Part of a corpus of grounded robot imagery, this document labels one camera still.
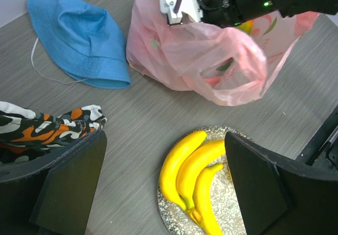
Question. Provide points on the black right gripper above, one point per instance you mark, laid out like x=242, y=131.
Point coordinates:
x=230, y=13

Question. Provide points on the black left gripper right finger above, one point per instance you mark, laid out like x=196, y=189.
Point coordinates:
x=278, y=195

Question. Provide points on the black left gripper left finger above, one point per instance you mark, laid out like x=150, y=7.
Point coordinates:
x=53, y=194

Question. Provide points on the pink plastic bag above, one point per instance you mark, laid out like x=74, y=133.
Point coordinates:
x=227, y=66

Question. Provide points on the single yellow fake banana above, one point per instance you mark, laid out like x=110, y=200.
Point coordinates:
x=203, y=214

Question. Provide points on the yellow fake banana bunch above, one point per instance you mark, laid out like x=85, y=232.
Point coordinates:
x=182, y=166

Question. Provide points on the green orange fake mango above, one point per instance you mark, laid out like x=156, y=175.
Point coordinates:
x=246, y=27

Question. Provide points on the speckled round plate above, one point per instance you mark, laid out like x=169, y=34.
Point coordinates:
x=223, y=196

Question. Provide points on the black white orange patterned cloth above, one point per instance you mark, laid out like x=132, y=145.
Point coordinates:
x=27, y=135

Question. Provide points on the blue bucket hat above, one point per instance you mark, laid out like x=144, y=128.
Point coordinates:
x=83, y=40

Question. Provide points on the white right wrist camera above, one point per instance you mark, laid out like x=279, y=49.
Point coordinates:
x=176, y=10

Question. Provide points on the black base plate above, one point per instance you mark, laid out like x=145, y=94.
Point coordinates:
x=321, y=151

